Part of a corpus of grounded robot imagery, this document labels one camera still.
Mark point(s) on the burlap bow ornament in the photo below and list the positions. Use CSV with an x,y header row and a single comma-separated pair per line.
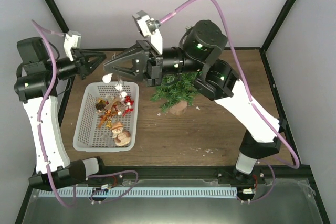
x,y
111,101

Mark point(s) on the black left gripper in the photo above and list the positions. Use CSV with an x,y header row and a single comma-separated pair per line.
x,y
81,60

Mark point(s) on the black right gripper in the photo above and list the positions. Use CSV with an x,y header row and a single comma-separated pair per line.
x,y
148,66

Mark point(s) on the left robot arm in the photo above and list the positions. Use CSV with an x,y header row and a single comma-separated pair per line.
x,y
36,88

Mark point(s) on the cinnamon stick bundle ornament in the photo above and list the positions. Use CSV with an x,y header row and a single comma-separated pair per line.
x,y
106,119

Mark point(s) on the white slotted cable duct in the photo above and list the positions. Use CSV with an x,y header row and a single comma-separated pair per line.
x,y
160,192

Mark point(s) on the white ball string lights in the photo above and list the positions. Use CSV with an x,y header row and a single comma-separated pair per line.
x,y
118,85

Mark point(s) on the black aluminium front rail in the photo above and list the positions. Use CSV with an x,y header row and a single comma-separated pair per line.
x,y
222,174

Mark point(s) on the small green christmas tree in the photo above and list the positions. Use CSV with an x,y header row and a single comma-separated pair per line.
x,y
177,92

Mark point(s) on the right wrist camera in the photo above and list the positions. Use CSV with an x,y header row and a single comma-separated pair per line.
x,y
149,28

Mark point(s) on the white perforated plastic basket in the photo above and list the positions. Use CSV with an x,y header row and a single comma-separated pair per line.
x,y
89,138

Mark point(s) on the wooden snowman figurine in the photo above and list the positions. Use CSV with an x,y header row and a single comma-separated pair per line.
x,y
120,136

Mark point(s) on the red ribbon bow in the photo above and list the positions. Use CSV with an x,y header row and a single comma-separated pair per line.
x,y
127,105

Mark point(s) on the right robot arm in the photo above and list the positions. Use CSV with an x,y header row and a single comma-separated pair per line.
x,y
199,51

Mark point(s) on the brown pine cone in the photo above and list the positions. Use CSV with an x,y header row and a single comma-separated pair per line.
x,y
100,105

